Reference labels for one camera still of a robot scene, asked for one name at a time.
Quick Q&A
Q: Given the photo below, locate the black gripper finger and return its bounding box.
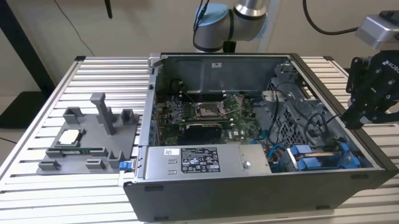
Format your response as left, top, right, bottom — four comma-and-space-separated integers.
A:
341, 57, 374, 129
366, 93, 399, 124

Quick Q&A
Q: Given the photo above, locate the hard disk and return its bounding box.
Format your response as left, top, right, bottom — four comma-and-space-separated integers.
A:
288, 142, 354, 157

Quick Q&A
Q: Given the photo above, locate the blue plastic disk carrier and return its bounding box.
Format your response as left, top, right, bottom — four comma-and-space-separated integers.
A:
294, 155, 361, 170

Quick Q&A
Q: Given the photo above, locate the black RAM slot bank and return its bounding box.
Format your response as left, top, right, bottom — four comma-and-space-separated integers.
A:
181, 117, 234, 124
178, 90, 226, 98

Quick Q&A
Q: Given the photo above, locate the grey perforated drive cage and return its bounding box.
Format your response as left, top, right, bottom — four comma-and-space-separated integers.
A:
252, 77, 342, 147

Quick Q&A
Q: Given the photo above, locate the metal socket cover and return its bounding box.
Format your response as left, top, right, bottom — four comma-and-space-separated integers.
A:
222, 95, 246, 112

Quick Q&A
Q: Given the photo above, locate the green motherboard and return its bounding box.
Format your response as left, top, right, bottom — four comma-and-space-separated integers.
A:
153, 92, 268, 147

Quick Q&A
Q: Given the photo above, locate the CPU socket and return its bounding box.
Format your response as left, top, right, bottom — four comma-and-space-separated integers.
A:
194, 102, 224, 119

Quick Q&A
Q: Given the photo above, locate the silver power supply unit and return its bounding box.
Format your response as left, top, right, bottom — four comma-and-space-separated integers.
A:
144, 143, 270, 180

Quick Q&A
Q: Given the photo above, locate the thin metal locking lever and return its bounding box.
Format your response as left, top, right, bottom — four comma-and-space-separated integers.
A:
181, 89, 198, 105

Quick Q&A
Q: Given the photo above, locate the black graphics card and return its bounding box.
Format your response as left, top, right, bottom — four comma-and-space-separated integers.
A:
178, 122, 224, 147

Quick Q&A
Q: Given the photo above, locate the black open PC case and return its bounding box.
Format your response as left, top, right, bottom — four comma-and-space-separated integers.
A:
117, 52, 399, 222

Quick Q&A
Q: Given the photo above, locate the grey parts rack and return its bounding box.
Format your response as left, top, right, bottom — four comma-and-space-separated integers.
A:
35, 92, 141, 175

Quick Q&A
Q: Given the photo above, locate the green RAM stick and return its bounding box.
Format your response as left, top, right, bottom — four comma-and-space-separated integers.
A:
59, 147, 105, 155

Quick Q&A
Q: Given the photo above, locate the silver CPU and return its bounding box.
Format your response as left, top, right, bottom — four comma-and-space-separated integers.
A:
58, 129, 84, 145

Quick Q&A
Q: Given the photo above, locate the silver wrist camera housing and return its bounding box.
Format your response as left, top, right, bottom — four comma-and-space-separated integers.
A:
354, 14, 399, 50

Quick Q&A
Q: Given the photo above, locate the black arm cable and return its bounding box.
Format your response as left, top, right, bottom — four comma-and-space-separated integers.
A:
301, 0, 358, 35

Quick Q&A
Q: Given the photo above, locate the long black wire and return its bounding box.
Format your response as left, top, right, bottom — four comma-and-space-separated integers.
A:
266, 81, 300, 147

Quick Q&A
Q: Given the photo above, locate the multicolour power wire bundle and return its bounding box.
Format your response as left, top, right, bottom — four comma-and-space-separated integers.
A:
264, 149, 282, 170

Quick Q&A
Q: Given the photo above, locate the blue data wire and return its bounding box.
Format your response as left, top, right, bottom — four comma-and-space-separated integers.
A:
249, 135, 284, 164

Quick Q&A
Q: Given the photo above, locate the dark metal post with base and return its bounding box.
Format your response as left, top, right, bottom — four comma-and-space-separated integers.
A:
0, 0, 58, 129

